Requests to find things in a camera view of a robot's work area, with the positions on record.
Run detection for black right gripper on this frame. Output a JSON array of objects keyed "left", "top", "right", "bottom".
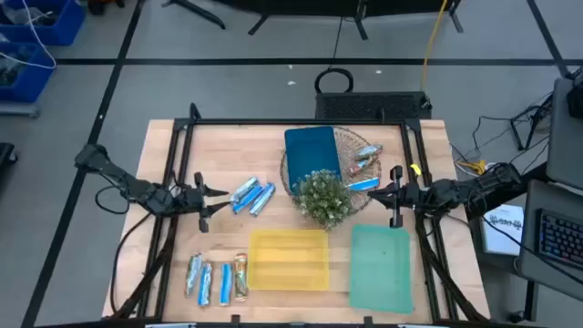
[{"left": 366, "top": 165, "right": 406, "bottom": 230}]

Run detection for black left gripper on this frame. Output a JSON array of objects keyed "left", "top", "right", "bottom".
[{"left": 175, "top": 170, "right": 232, "bottom": 234}]

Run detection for blue granola bar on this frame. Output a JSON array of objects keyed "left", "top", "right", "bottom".
[
  {"left": 197, "top": 261, "right": 214, "bottom": 308},
  {"left": 249, "top": 181, "right": 277, "bottom": 218},
  {"left": 346, "top": 176, "right": 382, "bottom": 193},
  {"left": 219, "top": 261, "right": 234, "bottom": 308},
  {"left": 231, "top": 183, "right": 264, "bottom": 215}
]

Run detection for orange brown granola bar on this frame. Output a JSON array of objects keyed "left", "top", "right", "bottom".
[{"left": 233, "top": 252, "right": 251, "bottom": 303}]

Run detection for snack packets in bowl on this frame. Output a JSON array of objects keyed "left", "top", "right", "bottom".
[{"left": 346, "top": 155, "right": 380, "bottom": 179}]

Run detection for small green artificial plant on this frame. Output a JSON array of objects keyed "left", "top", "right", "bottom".
[{"left": 293, "top": 169, "right": 354, "bottom": 231}]

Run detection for round wicker basket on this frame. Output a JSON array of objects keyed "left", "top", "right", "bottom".
[{"left": 279, "top": 126, "right": 384, "bottom": 216}]

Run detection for green plastic bin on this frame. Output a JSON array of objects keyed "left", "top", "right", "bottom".
[{"left": 348, "top": 223, "right": 415, "bottom": 315}]

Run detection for blue plastic bin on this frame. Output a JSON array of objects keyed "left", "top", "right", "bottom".
[{"left": 283, "top": 125, "right": 343, "bottom": 195}]

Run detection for black perforated computer case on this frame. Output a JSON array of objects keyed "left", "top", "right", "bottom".
[{"left": 313, "top": 90, "right": 434, "bottom": 122}]

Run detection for yellow plastic bin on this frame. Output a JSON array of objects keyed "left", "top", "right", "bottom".
[{"left": 247, "top": 228, "right": 331, "bottom": 292}]

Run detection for white printed box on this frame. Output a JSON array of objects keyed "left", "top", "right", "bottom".
[{"left": 480, "top": 203, "right": 526, "bottom": 257}]

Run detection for gray desk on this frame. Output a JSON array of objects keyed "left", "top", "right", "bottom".
[
  {"left": 516, "top": 179, "right": 583, "bottom": 302},
  {"left": 546, "top": 77, "right": 583, "bottom": 191}
]

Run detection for black keyboard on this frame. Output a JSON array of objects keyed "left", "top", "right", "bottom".
[{"left": 537, "top": 208, "right": 583, "bottom": 271}]

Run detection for black stand leg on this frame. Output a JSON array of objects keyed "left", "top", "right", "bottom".
[{"left": 160, "top": 0, "right": 227, "bottom": 31}]

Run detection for blue storage crate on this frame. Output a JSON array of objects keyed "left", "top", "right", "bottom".
[
  {"left": 0, "top": 0, "right": 87, "bottom": 47},
  {"left": 0, "top": 41, "right": 57, "bottom": 104}
]

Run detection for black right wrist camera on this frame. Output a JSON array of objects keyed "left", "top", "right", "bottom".
[{"left": 403, "top": 181, "right": 427, "bottom": 210}]

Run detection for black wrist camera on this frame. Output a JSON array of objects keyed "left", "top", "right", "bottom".
[
  {"left": 172, "top": 186, "right": 197, "bottom": 216},
  {"left": 403, "top": 181, "right": 427, "bottom": 210}
]

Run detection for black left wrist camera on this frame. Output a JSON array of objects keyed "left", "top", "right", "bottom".
[{"left": 172, "top": 186, "right": 197, "bottom": 216}]

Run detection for black aluminium rig frame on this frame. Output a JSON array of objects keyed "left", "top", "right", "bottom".
[{"left": 108, "top": 102, "right": 491, "bottom": 325}]

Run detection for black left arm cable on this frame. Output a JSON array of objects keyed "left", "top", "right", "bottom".
[{"left": 94, "top": 183, "right": 154, "bottom": 316}]

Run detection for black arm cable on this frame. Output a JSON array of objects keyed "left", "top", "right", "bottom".
[
  {"left": 94, "top": 183, "right": 154, "bottom": 316},
  {"left": 480, "top": 213, "right": 583, "bottom": 288}
]

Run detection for black looped cable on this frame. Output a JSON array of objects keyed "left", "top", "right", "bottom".
[{"left": 313, "top": 15, "right": 356, "bottom": 96}]

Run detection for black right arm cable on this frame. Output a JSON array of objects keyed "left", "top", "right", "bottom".
[{"left": 480, "top": 213, "right": 583, "bottom": 288}]

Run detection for yellow cable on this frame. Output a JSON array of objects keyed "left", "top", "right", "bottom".
[{"left": 419, "top": 0, "right": 450, "bottom": 91}]

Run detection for white cable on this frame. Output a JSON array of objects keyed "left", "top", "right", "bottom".
[{"left": 0, "top": 0, "right": 57, "bottom": 71}]

